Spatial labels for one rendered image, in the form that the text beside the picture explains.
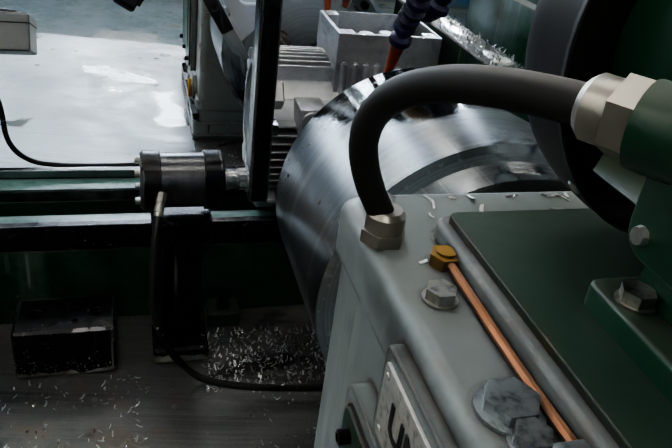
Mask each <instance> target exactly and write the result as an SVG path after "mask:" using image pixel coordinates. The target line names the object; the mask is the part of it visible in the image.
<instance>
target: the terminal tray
mask: <svg viewBox="0 0 672 448"><path fill-rule="evenodd" d="M328 12H335V14H331V13H328ZM396 18H397V14H381V13H364V12H348V11H332V10H320V14H319V23H318V33H317V47H321V48H322V49H324V51H326V53H327V57H329V61H330V62H331V67H333V69H332V78H331V84H332V91H333V92H337V93H338V95H339V94H340V93H342V92H344V91H345V90H347V89H348V88H350V87H352V86H354V85H355V84H357V83H359V82H361V81H364V80H366V79H368V78H371V77H373V76H376V75H379V74H382V73H384V70H385V66H386V62H387V58H388V54H389V50H390V45H391V44H390V43H389V39H388V37H389V35H390V34H391V32H392V31H394V29H393V22H394V21H395V19H396ZM344 29H348V30H351V32H346V31H344ZM426 34H432V35H433V36H427V35H426ZM411 37H412V42H411V45H410V47H409V48H407V49H404V51H403V53H402V55H401V56H400V58H399V60H398V62H397V64H396V66H395V68H394V70H397V69H403V68H410V67H430V66H437V65H438V60H439V55H440V50H441V44H442V38H441V37H440V36H438V35H437V34H436V33H435V32H433V31H432V30H431V29H430V28H428V27H427V26H426V25H425V24H424V23H422V22H420V24H419V26H418V27H417V28H416V32H415V33H414V35H412V36H411Z"/></svg>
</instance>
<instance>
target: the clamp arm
mask: <svg viewBox="0 0 672 448"><path fill-rule="evenodd" d="M282 10H283V0H256V11H255V27H254V43H253V59H252V76H251V92H250V108H249V125H248V141H247V157H246V165H245V168H239V170H240V171H244V170H247V173H246V172H240V179H247V177H248V183H247V182H240V189H239V190H245V191H246V194H247V198H248V201H249V202H265V201H267V199H268V186H269V174H270V161H271V148H272V136H278V128H279V125H278V123H277V121H276V118H275V117H274V110H275V98H276V85H277V73H278V60H279V47H280V35H281V22H282ZM244 187H247V188H244Z"/></svg>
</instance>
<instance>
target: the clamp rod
mask: <svg viewBox="0 0 672 448"><path fill-rule="evenodd" d="M240 172H246V173H247V170H244V171H240V170H239V169H225V175H226V189H240V182H247V183H248V177H247V179H240Z"/></svg>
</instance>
